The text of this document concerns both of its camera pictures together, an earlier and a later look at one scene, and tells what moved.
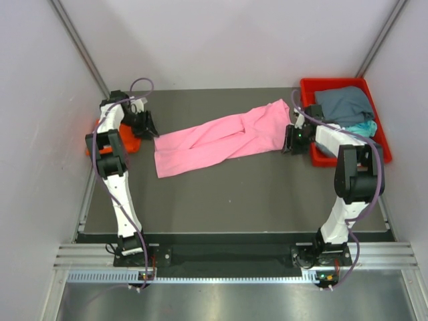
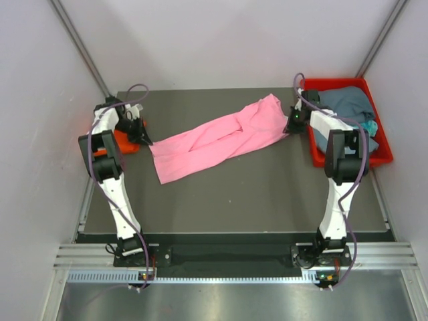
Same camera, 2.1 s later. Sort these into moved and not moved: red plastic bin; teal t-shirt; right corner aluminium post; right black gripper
Moved: right black gripper
Not moved: teal t-shirt; red plastic bin; right corner aluminium post
